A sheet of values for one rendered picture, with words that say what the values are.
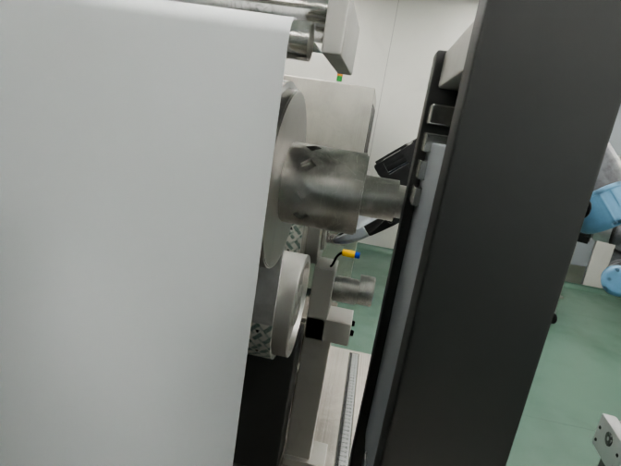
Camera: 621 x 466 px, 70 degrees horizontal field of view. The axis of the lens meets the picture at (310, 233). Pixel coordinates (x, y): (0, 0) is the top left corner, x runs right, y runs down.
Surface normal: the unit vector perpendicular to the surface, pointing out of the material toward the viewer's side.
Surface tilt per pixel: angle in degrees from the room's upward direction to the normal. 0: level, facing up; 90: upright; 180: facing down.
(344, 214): 110
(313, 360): 90
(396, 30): 90
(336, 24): 90
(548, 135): 90
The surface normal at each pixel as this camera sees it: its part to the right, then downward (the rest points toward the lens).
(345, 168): -0.01, -0.47
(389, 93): -0.15, 0.22
